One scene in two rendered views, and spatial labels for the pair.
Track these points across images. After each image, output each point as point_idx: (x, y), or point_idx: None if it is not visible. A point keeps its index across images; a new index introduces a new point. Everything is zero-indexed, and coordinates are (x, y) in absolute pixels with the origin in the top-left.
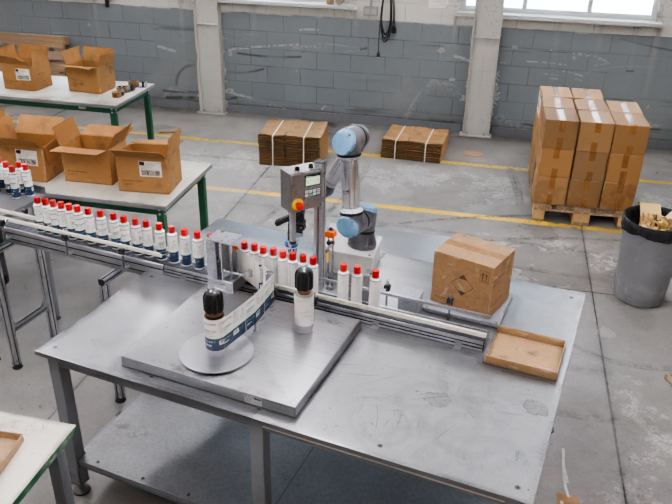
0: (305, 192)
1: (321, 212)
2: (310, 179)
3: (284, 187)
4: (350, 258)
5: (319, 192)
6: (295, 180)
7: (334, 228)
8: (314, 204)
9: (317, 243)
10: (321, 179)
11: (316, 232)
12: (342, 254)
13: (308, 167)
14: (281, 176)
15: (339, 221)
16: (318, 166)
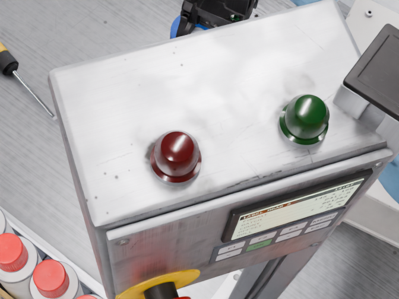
0: (222, 250)
1: (310, 252)
2: (276, 214)
3: (77, 190)
4: (391, 213)
5: (325, 223)
6: (145, 244)
7: (367, 1)
8: (275, 254)
9: (261, 274)
10: (364, 186)
11: (264, 266)
12: (365, 197)
13: (282, 127)
14: (58, 120)
15: (395, 164)
16: (371, 108)
